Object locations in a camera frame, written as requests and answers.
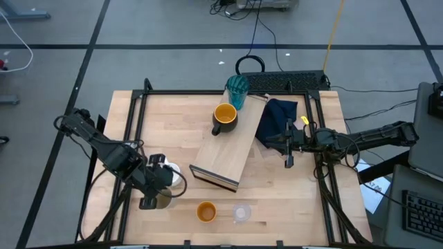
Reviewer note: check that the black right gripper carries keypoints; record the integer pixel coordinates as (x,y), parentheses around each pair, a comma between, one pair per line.
(299,141)

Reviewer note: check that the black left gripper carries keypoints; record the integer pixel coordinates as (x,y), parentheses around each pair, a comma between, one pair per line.
(152,178)

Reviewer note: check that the navy blue cloth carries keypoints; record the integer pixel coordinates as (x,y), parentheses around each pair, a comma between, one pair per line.
(277,117)

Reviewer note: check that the beige cup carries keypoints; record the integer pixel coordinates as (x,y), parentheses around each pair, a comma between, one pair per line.
(166,202)

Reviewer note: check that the dark brown mug yellow inside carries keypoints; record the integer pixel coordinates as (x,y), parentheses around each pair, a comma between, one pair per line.
(225,114)

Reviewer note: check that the orange cup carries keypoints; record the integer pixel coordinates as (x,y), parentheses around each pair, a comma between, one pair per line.
(206,211)

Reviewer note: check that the teal glass tumbler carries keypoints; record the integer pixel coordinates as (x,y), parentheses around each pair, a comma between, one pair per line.
(237,90)

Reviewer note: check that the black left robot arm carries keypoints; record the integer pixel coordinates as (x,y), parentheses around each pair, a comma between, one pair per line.
(104,152)

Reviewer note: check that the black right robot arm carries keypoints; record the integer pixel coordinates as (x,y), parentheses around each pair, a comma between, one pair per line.
(380,135)

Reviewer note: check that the yellow tag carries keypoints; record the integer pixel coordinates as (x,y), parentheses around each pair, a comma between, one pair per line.
(305,120)

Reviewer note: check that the black perforated computer case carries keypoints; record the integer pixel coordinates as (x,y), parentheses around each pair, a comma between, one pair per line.
(284,81)

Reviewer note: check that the black desk leg bar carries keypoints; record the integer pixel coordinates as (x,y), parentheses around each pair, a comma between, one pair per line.
(384,167)

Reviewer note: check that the white paper sheet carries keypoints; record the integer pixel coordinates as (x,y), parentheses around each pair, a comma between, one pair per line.
(375,197)

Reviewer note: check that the grey desk with keyboard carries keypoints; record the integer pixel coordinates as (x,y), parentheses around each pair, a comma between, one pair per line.
(394,207)

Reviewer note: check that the grey equipment cart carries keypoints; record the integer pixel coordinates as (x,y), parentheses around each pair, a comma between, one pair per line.
(263,4)

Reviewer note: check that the black wheel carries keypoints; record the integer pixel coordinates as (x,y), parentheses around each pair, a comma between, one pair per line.
(3,139)

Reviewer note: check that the black device on desk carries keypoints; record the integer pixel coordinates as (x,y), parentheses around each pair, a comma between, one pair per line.
(436,103)

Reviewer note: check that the black keyboard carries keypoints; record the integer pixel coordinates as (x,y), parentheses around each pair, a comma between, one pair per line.
(422,216)

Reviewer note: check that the grey desk foot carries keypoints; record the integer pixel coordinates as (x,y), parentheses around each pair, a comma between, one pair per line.
(27,15)
(8,100)

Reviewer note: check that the red object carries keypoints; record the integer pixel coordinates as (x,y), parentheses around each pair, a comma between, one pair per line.
(2,64)

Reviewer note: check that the wooden shelf with black frame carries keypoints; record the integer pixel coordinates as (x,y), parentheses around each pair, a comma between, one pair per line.
(228,155)

